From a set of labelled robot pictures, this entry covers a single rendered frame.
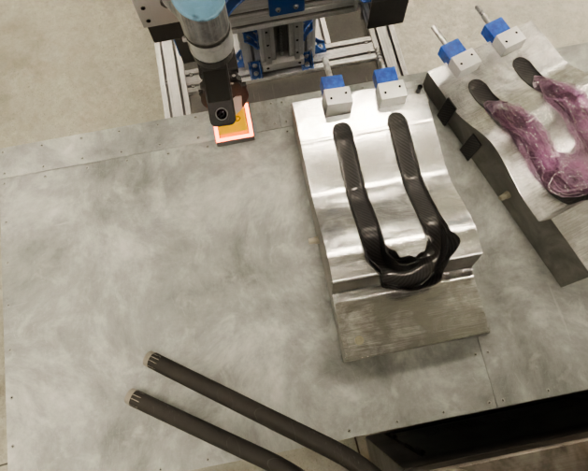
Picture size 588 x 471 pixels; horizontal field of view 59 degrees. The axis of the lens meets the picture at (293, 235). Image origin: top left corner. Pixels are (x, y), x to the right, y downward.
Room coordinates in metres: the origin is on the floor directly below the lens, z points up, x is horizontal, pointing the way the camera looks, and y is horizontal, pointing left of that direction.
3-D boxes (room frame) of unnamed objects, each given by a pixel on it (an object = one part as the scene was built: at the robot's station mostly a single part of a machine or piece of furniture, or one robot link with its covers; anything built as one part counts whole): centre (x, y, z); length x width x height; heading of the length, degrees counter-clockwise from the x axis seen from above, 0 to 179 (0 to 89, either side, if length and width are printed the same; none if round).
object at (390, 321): (0.30, -0.17, 0.87); 0.50 x 0.26 x 0.14; 7
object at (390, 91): (0.57, -0.20, 0.89); 0.13 x 0.05 x 0.05; 7
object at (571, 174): (0.42, -0.51, 0.90); 0.26 x 0.18 x 0.08; 24
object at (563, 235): (0.42, -0.52, 0.86); 0.50 x 0.26 x 0.11; 24
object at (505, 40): (0.69, -0.45, 0.86); 0.13 x 0.05 x 0.05; 24
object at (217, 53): (0.56, 0.12, 1.07); 0.08 x 0.08 x 0.05
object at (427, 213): (0.32, -0.18, 0.92); 0.35 x 0.16 x 0.09; 7
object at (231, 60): (0.57, 0.11, 0.98); 0.09 x 0.08 x 0.12; 6
